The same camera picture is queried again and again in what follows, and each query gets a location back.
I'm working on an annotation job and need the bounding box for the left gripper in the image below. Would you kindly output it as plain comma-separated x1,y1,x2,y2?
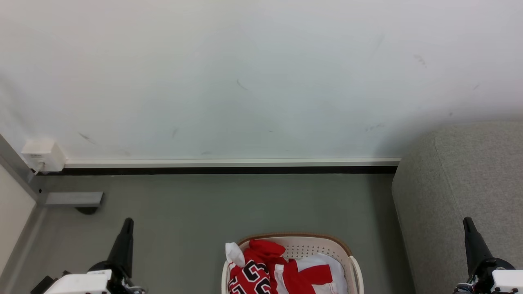
43,218,134,294

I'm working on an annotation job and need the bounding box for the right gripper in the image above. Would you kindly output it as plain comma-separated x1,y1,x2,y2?
463,217,523,294

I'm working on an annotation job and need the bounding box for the red jersey with letters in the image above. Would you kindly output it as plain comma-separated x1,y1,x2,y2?
226,239,333,294

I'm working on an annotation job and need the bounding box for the grey fabric sofa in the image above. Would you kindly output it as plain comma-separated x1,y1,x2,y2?
391,121,523,294

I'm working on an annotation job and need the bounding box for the grey metal foot bar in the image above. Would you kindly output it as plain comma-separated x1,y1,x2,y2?
45,192,104,207

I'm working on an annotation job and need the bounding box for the white baseboard strip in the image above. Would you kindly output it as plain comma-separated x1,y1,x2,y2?
65,158,401,169

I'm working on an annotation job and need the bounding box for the white cloth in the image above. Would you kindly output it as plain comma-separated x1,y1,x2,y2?
274,253,348,294

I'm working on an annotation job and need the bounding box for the cream plastic laundry basket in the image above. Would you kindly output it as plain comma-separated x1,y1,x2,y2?
221,233,364,294

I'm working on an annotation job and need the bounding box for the white wall socket box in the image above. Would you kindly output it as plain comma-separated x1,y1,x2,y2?
21,140,66,173

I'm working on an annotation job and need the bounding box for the grey metal frame post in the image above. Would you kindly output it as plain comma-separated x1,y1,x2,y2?
0,135,46,205

